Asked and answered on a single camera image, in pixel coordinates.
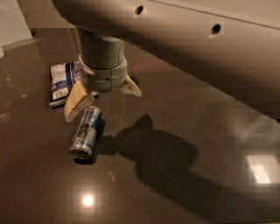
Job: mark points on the clear glass at left edge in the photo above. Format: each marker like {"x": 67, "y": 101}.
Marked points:
{"x": 6, "y": 83}

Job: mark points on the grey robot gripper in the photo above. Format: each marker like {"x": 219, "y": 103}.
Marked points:
{"x": 105, "y": 79}

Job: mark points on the silver blue redbull can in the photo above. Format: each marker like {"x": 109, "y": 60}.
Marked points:
{"x": 84, "y": 140}

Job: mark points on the blue white snack bag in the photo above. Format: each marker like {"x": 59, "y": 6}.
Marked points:
{"x": 62, "y": 78}

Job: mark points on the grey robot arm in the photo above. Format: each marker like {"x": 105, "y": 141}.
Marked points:
{"x": 239, "y": 55}

